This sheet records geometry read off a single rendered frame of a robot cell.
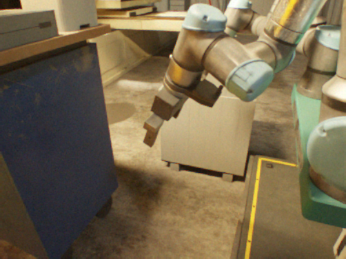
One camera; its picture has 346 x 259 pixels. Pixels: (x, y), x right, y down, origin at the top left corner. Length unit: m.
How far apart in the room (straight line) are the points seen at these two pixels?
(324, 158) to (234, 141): 1.06
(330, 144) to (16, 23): 0.68
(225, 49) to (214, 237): 1.03
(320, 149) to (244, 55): 0.19
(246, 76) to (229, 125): 0.95
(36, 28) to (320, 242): 1.08
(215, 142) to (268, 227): 0.61
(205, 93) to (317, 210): 0.32
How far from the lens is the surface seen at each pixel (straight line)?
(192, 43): 0.46
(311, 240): 1.01
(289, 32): 0.51
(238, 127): 1.35
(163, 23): 3.01
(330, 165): 0.37
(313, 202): 0.54
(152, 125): 0.53
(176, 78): 0.51
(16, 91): 0.76
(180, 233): 1.32
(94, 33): 0.89
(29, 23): 0.73
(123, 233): 1.34
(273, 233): 0.98
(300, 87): 1.00
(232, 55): 0.43
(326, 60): 0.96
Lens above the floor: 1.07
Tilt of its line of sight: 29 degrees down
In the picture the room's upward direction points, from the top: straight up
